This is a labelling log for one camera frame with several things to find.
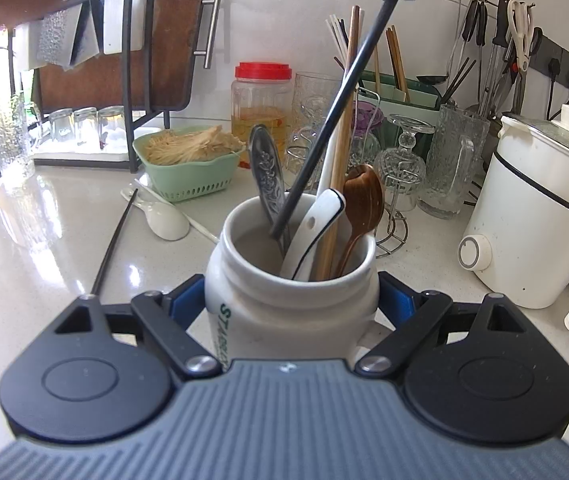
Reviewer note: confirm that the white cutting board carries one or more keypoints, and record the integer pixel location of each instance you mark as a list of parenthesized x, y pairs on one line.
[(122, 25)]

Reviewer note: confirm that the black metal dish rack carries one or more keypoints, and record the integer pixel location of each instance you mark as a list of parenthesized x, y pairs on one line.
[(134, 85)]

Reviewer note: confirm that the light wooden chopstick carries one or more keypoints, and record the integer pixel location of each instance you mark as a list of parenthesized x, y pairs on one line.
[(359, 35), (339, 160)]

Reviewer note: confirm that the white spoon black trim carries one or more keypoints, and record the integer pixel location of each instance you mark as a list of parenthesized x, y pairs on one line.
[(314, 230)]

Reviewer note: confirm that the plain white ceramic spoon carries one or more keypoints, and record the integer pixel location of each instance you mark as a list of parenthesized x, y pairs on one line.
[(167, 222)]

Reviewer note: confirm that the black wall power strip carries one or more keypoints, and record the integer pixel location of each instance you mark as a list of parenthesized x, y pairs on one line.
[(564, 62)]

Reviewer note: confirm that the speckled pot lid white knob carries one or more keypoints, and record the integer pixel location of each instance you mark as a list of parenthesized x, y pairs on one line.
[(564, 132)]

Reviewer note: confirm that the dried noodles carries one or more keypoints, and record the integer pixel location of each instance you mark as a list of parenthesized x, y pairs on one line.
[(189, 147)]

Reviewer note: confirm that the small clear drinking glass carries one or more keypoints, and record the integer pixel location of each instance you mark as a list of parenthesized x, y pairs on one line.
[(86, 127), (62, 127), (113, 127)]

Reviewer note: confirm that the clear glass tumbler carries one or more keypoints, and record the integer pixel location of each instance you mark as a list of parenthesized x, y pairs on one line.
[(312, 100)]

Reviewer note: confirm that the green plastic basket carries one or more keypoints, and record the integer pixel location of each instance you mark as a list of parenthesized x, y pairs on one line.
[(189, 180)]

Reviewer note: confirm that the cut crystal goblet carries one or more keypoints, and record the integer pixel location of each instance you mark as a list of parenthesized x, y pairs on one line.
[(404, 170)]

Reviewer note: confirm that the silver textured board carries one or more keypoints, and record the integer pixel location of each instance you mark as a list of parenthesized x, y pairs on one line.
[(55, 35)]

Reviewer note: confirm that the white chopstick in holder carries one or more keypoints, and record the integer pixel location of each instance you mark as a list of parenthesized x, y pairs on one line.
[(343, 35), (337, 40)]

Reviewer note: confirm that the tall textured glass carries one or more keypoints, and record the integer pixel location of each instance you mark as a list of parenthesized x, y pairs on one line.
[(10, 140)]

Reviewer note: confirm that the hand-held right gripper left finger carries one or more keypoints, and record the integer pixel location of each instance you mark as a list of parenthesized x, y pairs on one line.
[(184, 300)]

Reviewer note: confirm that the embossed metal spoon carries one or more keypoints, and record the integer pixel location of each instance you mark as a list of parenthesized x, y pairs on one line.
[(267, 170)]

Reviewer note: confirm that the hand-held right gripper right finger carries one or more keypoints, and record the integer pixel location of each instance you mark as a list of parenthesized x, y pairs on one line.
[(397, 300)]

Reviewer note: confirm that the plastic jar red lid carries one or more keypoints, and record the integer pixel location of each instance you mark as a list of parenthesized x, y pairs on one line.
[(259, 105)]

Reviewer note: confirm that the purple tinted glass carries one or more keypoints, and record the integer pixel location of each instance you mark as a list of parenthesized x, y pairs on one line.
[(367, 125)]

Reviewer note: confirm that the white ceramic mug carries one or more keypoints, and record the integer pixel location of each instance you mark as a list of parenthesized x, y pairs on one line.
[(289, 315)]

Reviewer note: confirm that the textured glass mug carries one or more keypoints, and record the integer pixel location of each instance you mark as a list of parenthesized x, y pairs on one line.
[(452, 165)]

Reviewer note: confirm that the white electric cooking pot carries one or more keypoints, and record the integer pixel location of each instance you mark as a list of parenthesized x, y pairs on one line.
[(529, 230)]

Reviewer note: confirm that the wooden chopstick in holder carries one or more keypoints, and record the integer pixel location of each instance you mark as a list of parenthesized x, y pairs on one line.
[(400, 60), (395, 65)]

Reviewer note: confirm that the black chopstick in holder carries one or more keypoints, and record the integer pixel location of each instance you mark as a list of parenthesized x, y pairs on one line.
[(462, 79), (457, 82)]

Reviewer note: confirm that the brown wooden spoon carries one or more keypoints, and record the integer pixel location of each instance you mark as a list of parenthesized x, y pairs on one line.
[(363, 195)]

